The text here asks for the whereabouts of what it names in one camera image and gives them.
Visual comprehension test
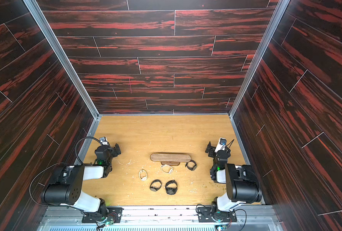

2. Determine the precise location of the dark wooden watch stand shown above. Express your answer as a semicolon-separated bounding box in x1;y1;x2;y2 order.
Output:
150;153;191;166

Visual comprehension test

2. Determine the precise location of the white watch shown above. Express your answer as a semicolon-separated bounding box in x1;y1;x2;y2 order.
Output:
160;165;174;174
138;169;148;182

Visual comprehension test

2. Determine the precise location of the black watch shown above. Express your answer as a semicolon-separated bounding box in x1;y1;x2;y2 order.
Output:
185;160;197;171
149;179;162;192
165;180;178;195

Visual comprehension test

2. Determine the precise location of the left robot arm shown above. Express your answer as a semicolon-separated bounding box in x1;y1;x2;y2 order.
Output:
41;144;122;225

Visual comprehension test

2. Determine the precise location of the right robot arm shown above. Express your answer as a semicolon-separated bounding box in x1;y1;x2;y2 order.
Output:
196;138;262;222

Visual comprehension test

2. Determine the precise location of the black watch by stand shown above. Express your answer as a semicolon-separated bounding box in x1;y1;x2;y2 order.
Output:
185;160;197;171

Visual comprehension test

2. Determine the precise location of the white watch under stand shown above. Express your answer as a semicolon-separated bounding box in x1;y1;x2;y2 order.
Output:
160;165;174;174

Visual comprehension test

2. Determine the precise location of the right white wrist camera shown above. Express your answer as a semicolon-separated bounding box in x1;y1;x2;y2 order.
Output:
215;138;227;153

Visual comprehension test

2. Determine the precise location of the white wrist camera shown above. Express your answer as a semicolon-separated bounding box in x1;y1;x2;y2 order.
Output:
215;138;227;153
99;137;110;147

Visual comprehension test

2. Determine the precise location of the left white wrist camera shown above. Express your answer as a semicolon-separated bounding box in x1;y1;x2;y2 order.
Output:
99;137;110;147

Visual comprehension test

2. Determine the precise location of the left black cable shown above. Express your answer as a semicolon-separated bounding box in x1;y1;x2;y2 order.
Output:
75;136;103;165

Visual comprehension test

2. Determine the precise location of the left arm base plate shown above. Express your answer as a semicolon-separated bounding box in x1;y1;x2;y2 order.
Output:
81;207;123;225

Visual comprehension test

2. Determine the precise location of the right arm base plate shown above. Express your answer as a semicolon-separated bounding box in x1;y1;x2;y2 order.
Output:
196;204;237;223

